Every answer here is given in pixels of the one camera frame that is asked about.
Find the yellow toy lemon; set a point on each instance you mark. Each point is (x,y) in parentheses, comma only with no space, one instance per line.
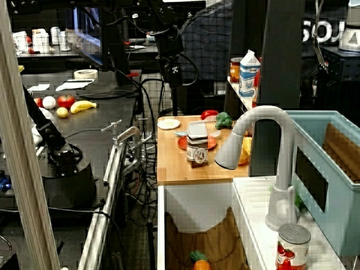
(62,112)

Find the aluminium frame rail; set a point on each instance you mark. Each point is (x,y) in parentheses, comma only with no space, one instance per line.
(98,225)

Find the white plastic container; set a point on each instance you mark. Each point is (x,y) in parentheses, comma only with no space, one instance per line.
(41,42)

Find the red toy apple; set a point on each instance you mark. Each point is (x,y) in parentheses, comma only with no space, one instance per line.
(38,101)

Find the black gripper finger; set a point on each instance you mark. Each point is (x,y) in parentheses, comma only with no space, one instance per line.
(179,82)
(172,83)

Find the tomato print tin can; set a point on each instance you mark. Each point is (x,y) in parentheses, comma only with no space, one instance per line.
(292,247)

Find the computer monitor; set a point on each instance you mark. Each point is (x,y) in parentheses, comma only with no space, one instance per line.
(87,33)

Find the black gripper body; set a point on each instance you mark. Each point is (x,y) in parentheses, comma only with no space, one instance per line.
(173,70)

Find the hanging metal spatula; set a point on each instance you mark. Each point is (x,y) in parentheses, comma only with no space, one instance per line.
(320,53)

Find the grey toy kitchen faucet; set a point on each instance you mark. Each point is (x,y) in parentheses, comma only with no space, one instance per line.
(281,157)

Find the brown cloth in bin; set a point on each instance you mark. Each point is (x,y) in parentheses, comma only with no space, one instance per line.
(341,152)

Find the yellow toy corn cob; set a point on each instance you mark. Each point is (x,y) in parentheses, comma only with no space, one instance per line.
(246,152)

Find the white toy kitchen unit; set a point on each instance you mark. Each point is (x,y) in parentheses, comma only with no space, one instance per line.
(253,213)

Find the blue toy fish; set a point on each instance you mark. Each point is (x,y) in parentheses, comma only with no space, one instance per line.
(180,133)

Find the white wall shelf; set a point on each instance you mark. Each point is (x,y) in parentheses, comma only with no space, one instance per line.
(242,94)

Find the orange plastic plate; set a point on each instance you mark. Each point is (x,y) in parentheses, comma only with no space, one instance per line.
(211,143)

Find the orange toy carrot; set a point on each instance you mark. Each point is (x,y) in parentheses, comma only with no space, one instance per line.
(201,264)

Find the green toy grapes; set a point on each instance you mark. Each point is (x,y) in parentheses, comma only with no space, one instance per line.
(300,203)

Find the black vertical post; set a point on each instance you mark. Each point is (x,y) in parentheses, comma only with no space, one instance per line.
(281,56)

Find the wooden counter board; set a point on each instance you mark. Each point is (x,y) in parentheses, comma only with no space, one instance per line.
(174,166)

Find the small white plate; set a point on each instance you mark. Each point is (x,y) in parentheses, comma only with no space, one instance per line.
(168,124)

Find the small white paper sheet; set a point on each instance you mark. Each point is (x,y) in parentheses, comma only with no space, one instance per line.
(38,87)

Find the light blue plastic bin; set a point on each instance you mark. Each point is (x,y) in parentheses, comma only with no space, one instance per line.
(341,213)

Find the green toy broccoli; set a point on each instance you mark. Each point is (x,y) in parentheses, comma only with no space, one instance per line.
(223,119)

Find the black WidowX robot arm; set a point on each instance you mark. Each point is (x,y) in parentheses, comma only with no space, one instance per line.
(166,31)

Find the blue white milk carton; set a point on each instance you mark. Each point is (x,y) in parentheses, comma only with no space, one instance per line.
(249,74)

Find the brown chocolate milk box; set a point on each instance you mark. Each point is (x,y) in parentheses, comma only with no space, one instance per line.
(197,153)

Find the white masking tape roll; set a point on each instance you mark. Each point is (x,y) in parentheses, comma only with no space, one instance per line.
(85,74)

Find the metal c-clamp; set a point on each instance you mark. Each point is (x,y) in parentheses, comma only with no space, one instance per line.
(132,140)

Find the yellow toy banana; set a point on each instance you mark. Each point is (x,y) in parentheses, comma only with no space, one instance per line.
(81,106)

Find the red toy tomato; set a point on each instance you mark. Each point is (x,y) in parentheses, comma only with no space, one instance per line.
(66,101)

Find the large white paper sheet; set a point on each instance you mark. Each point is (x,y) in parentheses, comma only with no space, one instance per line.
(73,85)

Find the black spare robot arm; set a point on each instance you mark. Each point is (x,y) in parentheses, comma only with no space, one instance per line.
(60,157)

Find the silver drink can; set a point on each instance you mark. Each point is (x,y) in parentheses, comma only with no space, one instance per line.
(55,36)
(64,41)

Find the red toy sushi piece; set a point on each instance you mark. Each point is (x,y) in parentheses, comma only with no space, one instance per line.
(208,114)

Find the white toy egg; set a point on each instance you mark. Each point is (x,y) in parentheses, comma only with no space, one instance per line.
(49,102)

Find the white red printed box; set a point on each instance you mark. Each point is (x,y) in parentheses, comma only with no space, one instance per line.
(21,42)

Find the light wooden beam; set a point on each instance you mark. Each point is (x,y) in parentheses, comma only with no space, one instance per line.
(19,140)

